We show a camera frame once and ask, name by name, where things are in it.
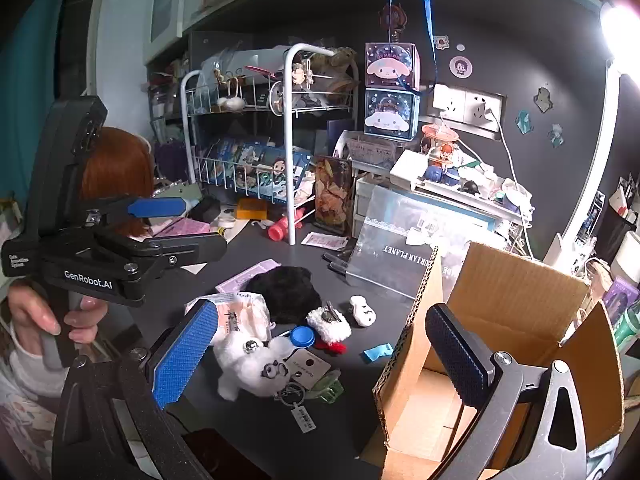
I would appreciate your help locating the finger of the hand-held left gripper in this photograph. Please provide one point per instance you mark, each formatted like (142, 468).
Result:
(155, 208)
(190, 249)

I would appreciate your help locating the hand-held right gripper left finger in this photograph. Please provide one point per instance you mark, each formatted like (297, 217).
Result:
(185, 355)

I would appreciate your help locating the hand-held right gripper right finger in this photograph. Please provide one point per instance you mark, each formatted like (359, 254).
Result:
(452, 350)

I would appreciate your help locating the cardboard box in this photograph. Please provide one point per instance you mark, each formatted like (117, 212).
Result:
(505, 305)

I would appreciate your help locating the white orange snack packet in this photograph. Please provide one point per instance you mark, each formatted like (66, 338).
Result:
(242, 312)

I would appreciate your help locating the blue ribbon piece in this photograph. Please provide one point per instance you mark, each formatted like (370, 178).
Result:
(377, 352)

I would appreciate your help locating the white ghost hair clip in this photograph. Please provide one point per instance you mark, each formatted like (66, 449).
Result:
(362, 311)

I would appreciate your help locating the black furry item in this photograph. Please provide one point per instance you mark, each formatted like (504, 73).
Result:
(285, 290)

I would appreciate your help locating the blue round lid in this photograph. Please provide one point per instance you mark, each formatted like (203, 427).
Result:
(302, 336)

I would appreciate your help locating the red yarn item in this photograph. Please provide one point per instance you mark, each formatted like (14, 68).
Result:
(332, 349)

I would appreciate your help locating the white earring card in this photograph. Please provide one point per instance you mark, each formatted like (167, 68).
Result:
(306, 365)

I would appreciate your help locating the white fluffy hair clip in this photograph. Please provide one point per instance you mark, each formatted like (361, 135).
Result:
(327, 329)

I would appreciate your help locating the green plastic clip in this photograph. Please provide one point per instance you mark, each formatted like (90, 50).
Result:
(327, 389)

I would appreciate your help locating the keyring with white tag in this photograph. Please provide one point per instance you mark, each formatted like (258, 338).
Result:
(302, 415)

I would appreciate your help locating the person's left forearm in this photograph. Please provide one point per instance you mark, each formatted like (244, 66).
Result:
(20, 375)

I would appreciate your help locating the person's left hand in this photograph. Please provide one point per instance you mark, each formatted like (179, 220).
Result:
(32, 302)

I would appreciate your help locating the red brown wig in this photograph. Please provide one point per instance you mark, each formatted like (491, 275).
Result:
(117, 175)

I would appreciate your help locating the orange box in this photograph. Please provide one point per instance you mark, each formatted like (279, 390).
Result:
(251, 208)

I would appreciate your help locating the red bottle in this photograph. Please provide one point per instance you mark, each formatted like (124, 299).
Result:
(277, 230)

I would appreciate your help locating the anime poster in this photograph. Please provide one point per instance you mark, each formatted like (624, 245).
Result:
(250, 165)

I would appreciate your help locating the white plush charm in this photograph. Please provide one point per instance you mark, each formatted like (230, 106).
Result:
(232, 103)

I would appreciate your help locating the pink sachet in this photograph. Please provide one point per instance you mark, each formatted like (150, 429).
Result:
(322, 240)

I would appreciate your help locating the black marker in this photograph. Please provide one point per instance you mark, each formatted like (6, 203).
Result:
(334, 258)
(340, 269)

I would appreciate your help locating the autumn leaves art board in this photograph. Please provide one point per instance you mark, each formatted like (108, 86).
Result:
(332, 195)

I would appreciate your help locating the white cluttered desk shelf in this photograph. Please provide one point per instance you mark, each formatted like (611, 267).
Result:
(480, 195)

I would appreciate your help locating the purple box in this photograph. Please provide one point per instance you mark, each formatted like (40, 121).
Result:
(620, 295)

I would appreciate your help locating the printed grey clothing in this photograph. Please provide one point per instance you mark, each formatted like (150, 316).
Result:
(20, 440)

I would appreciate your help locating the white small box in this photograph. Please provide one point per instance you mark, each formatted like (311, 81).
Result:
(410, 166)

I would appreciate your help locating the white canister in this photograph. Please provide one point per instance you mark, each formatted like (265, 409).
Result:
(629, 260)

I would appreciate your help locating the black pen holder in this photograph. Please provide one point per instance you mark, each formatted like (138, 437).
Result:
(617, 230)

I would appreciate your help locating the white printed box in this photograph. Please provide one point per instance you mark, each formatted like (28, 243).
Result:
(372, 150)

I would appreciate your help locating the orange carousel figurine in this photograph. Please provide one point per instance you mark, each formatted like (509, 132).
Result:
(440, 142)

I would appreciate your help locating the white desk lamp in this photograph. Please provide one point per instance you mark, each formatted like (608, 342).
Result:
(597, 160)

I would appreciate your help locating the blue cartoon display box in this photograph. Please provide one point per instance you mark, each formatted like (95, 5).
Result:
(391, 115)

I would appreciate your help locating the white power outlet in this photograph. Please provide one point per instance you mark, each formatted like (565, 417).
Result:
(467, 107)

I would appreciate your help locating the pink cartoon display box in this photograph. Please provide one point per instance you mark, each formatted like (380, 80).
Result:
(391, 67)

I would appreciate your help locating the hanging figure charm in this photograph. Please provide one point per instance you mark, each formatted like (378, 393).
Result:
(395, 17)

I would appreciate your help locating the white teal wall sticker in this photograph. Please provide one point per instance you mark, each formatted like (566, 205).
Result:
(555, 135)

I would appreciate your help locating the grey yellow wall sticker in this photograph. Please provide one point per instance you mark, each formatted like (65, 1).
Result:
(542, 99)

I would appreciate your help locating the round purple wall sticker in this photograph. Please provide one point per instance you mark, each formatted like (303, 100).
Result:
(461, 66)

